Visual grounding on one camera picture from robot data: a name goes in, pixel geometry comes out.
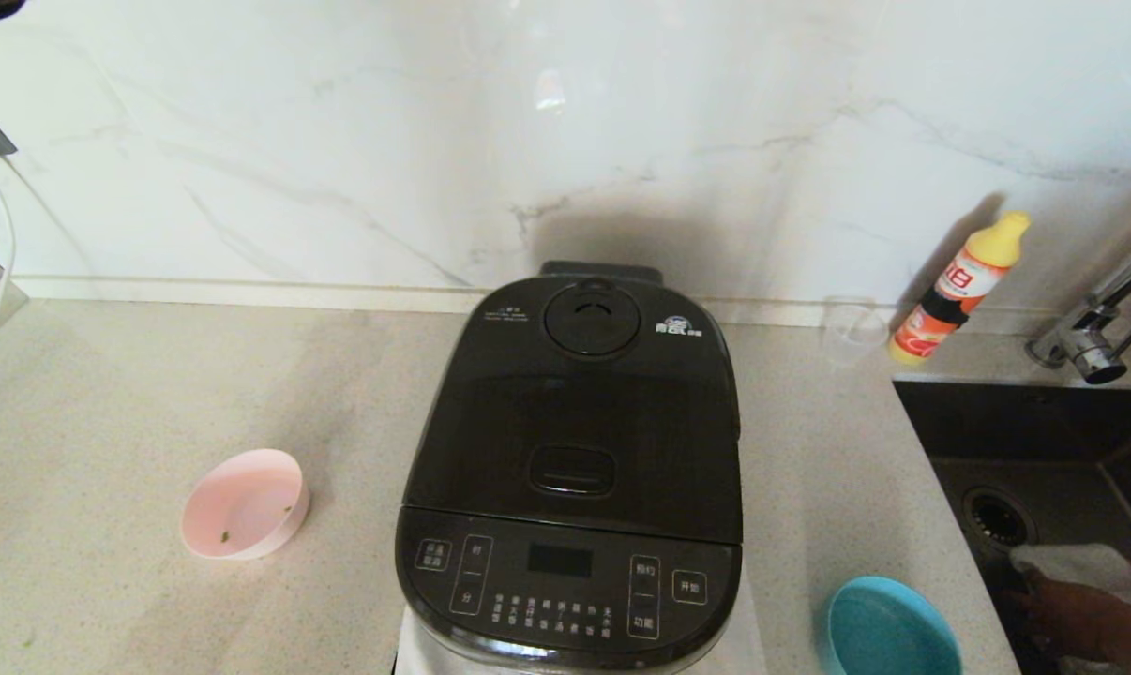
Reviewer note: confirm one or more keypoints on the person bare hand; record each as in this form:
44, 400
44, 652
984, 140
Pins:
1091, 628

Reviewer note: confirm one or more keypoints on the white fluffy towel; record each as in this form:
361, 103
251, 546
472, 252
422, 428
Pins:
1081, 562

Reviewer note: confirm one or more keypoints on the light blue bowl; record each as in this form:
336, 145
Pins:
889, 628

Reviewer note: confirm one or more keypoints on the black rice cooker lid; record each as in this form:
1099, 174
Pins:
575, 422

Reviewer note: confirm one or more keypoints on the pink bowl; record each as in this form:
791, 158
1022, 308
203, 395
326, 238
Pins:
247, 506

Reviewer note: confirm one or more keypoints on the round sink drain strainer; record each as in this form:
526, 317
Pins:
997, 516

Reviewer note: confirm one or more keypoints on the stainless steel sink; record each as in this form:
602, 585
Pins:
1025, 441

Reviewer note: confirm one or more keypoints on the chrome faucet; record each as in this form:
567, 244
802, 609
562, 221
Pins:
1086, 347

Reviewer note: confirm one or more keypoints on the orange bottle with yellow cap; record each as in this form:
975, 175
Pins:
950, 291

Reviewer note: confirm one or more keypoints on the clear plastic cup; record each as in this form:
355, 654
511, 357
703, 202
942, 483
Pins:
856, 337

